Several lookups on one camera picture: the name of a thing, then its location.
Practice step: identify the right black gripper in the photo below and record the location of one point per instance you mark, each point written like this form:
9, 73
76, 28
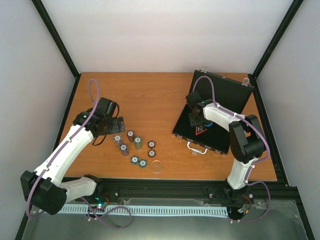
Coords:
193, 122

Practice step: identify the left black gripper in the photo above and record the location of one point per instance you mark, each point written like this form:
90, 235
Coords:
116, 129

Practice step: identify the triangular all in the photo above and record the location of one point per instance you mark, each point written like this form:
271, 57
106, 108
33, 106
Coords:
199, 130

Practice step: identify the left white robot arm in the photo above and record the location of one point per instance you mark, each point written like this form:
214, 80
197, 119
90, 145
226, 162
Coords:
44, 187

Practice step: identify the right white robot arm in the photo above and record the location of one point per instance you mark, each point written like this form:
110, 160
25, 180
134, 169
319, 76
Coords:
246, 139

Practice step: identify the black poker set case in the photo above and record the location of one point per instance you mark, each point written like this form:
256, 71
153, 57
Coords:
229, 93

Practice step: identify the brown tall chip stack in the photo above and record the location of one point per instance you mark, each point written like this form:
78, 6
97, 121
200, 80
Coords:
131, 136

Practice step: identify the purple chip stack upper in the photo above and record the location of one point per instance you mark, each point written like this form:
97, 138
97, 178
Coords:
118, 140

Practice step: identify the purple chip stack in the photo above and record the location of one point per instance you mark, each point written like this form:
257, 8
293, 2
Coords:
124, 150
118, 140

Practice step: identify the green tall chip stack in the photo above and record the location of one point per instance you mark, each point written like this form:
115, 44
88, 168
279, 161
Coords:
137, 142

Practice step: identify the purple chip stack lower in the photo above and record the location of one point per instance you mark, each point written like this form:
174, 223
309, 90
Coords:
124, 150

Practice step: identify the brown short stack upper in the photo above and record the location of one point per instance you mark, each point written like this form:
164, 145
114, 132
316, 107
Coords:
151, 144

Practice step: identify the brown short stack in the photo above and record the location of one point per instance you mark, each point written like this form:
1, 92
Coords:
151, 144
151, 153

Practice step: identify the blue short stack left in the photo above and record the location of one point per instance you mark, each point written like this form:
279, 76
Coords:
135, 160

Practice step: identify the blue short stack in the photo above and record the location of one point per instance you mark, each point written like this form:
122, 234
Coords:
135, 160
143, 163

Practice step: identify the brown short stack lower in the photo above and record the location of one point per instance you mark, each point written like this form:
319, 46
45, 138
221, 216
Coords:
151, 153

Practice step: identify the blue short stack right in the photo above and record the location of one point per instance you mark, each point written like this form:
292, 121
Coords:
143, 163

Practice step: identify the clear round dealer button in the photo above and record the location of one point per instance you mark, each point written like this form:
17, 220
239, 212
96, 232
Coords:
156, 166

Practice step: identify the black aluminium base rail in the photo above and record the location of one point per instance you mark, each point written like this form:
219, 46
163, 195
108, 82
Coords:
209, 191

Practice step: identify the light blue cable duct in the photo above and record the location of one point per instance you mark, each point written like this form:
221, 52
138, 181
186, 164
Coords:
156, 211

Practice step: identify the left black frame post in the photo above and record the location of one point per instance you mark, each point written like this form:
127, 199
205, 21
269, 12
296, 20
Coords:
46, 19

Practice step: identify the black frame post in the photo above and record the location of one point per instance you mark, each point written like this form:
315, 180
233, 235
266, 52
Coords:
46, 19
284, 24

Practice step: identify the right black frame post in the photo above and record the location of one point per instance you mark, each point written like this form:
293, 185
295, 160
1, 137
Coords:
284, 24

